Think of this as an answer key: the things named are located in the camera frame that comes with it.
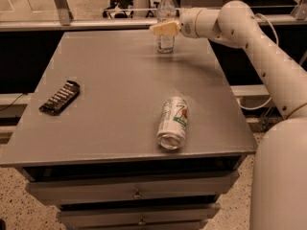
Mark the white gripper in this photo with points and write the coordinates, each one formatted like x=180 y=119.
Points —
x=188 y=25

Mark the clear plastic water bottle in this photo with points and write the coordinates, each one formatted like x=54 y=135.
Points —
x=166 y=11

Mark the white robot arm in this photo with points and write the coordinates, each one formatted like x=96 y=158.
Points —
x=279 y=186

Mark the black rxbar chocolate bar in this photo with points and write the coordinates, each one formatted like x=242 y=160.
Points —
x=61 y=99

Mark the black office chair base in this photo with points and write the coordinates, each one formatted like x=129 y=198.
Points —
x=124 y=4

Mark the white 7up soda can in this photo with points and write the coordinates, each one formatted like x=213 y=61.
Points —
x=171 y=132

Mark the grey drawer cabinet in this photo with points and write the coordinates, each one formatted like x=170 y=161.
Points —
x=110 y=129

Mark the grey drawer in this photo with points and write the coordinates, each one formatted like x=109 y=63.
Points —
x=132 y=188
x=139 y=216

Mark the top grey drawer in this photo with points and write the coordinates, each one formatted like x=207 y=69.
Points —
x=132 y=188

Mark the metal railing frame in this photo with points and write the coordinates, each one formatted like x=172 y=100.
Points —
x=74 y=15

